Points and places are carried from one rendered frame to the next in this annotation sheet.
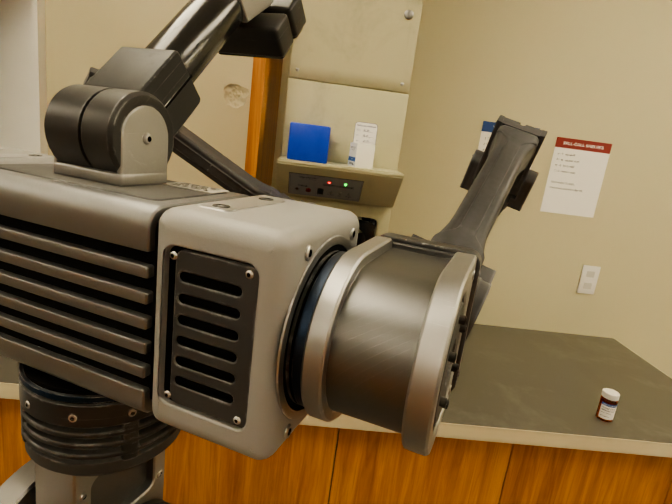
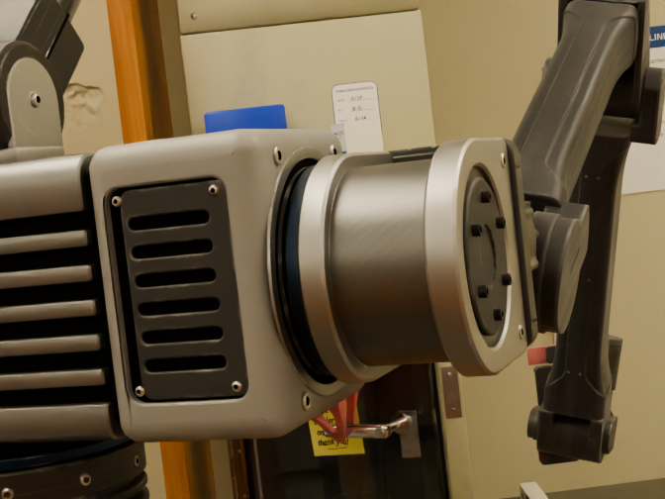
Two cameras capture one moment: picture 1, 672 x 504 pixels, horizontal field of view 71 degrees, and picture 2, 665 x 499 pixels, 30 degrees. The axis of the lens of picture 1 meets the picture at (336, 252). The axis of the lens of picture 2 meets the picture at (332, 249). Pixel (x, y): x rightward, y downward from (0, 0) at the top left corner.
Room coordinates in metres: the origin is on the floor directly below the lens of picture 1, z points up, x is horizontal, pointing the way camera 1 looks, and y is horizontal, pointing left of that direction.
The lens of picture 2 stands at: (-0.34, -0.02, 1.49)
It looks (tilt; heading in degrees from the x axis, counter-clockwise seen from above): 3 degrees down; 1
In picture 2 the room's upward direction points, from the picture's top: 6 degrees counter-clockwise
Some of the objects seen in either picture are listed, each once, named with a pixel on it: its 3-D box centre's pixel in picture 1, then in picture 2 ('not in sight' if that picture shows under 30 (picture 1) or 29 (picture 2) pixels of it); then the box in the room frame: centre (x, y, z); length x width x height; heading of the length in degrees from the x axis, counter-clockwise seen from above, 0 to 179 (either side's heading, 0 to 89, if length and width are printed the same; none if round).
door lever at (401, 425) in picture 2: not in sight; (365, 427); (1.14, 0.00, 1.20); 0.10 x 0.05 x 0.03; 58
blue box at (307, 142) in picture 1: (309, 142); (248, 146); (1.24, 0.10, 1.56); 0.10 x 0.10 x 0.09; 4
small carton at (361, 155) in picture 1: (361, 155); (357, 146); (1.25, -0.03, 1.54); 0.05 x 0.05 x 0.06; 21
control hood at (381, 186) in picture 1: (337, 183); not in sight; (1.25, 0.02, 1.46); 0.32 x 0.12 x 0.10; 94
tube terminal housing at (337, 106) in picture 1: (329, 221); (329, 304); (1.43, 0.03, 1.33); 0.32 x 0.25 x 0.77; 94
